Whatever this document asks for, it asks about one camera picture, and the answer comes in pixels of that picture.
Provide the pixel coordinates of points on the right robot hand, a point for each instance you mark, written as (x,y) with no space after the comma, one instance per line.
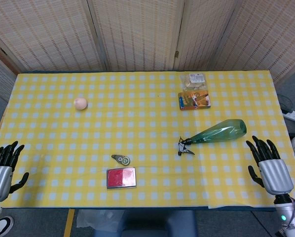
(275,176)

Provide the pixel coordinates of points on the green spray bottle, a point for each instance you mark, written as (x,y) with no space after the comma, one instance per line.
(211,137)

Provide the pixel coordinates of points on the white sneaker with black trim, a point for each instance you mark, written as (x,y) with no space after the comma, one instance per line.
(4,225)

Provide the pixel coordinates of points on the white power strip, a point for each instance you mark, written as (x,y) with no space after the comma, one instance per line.
(294,115)

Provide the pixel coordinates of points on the clear plastic bag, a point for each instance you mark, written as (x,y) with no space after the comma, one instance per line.
(98,218)

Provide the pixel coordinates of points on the beige egg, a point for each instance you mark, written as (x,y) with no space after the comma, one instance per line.
(81,103)

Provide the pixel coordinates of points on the orange snack packet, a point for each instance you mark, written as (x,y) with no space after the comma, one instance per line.
(194,99)

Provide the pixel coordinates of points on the red metal tin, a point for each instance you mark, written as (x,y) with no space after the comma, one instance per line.
(121,177)

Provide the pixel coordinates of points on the correction tape dispenser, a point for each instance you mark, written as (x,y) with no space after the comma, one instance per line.
(121,159)

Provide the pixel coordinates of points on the clear bag of snacks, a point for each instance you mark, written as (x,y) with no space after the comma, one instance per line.
(194,81)

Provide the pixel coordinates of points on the blue chair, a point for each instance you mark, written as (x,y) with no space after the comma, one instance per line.
(157,223)

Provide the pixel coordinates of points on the yellow checkered tablecloth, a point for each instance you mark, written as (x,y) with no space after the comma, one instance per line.
(137,138)

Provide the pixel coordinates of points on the woven folding screen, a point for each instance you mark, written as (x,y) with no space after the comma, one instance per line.
(147,34)

